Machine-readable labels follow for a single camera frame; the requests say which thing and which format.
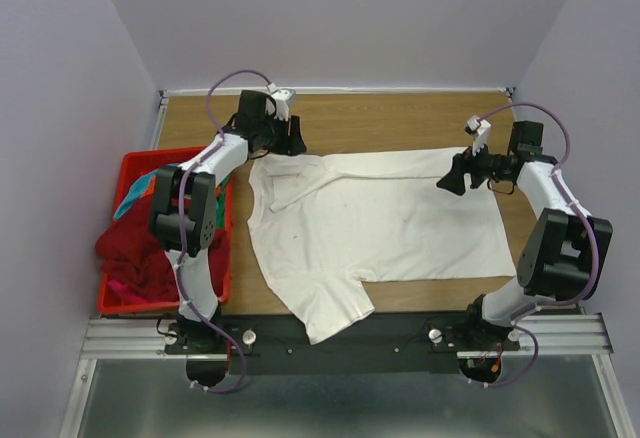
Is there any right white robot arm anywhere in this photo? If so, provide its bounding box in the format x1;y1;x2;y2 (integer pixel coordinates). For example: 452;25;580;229
436;116;613;350

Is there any teal t shirt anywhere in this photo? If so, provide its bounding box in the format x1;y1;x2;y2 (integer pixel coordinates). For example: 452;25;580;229
113;170;157;221

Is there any pink t shirt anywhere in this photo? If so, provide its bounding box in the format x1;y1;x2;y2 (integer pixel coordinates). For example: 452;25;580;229
107;280;149;305

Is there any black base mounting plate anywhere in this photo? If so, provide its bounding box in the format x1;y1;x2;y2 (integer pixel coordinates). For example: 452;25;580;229
165;311;519;376

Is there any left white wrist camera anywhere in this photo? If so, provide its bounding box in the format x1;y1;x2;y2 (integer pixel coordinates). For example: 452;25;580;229
266;83;296;122

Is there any dark red t shirt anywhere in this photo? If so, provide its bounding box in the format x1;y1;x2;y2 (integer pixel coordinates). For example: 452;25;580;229
96;211;231;305

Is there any aluminium frame rail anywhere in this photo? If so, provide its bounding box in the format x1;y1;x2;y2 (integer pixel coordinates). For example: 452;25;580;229
60;310;631;437

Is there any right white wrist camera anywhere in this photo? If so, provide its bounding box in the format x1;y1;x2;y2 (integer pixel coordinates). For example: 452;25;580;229
464;116;491;156

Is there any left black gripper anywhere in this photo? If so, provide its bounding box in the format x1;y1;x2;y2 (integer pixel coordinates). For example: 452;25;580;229
256;110;307;157

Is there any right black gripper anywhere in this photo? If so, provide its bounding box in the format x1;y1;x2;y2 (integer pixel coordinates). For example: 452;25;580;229
435;136;509;197

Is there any red plastic bin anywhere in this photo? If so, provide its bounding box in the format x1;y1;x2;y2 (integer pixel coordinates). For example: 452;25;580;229
97;143;236;315

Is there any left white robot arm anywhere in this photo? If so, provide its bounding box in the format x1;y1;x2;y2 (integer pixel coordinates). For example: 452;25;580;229
149;84;306;353

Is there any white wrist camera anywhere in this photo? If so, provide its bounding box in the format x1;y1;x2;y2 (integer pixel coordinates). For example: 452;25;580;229
266;83;296;122
464;116;491;156

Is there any white t shirt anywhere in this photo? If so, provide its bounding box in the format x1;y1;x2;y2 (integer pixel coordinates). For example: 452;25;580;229
248;148;515;345

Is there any orange t shirt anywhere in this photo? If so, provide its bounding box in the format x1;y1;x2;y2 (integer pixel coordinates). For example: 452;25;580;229
142;176;156;197

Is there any green t shirt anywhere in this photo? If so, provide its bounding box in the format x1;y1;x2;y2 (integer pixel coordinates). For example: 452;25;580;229
216;177;233;229

